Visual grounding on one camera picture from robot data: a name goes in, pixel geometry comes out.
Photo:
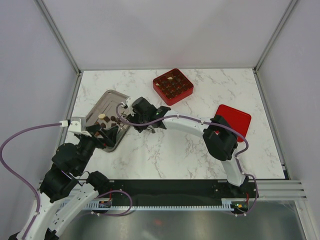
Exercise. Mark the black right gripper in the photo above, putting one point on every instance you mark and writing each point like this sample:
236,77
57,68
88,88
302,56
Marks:
133,117

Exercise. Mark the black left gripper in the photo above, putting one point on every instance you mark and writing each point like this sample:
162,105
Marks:
110,139

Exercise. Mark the stainless steel tray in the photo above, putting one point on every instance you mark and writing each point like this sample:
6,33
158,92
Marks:
107,105

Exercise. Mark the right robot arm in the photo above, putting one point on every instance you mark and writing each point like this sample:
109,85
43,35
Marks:
222,142

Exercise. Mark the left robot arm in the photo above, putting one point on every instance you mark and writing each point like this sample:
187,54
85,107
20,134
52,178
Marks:
48,219

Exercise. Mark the round white chocolate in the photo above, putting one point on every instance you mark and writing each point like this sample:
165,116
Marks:
101,116

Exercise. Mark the red chocolate box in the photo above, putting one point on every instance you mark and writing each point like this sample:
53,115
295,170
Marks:
173,91

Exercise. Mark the red box lid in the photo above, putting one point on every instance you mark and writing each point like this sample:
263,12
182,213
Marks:
237,119

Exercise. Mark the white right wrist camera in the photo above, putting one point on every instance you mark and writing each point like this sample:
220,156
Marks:
127,104

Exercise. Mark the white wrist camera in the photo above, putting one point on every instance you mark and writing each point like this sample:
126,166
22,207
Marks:
76,125
127,104

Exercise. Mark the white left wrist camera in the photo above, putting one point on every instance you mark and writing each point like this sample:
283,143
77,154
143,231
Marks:
76,125

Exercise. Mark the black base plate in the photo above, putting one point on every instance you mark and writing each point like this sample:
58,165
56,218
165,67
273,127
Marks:
175,192

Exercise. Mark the white cable duct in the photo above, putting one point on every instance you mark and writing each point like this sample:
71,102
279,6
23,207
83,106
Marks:
225,205

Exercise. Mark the aluminium frame rail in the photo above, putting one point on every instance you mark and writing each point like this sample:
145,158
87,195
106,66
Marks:
281,190

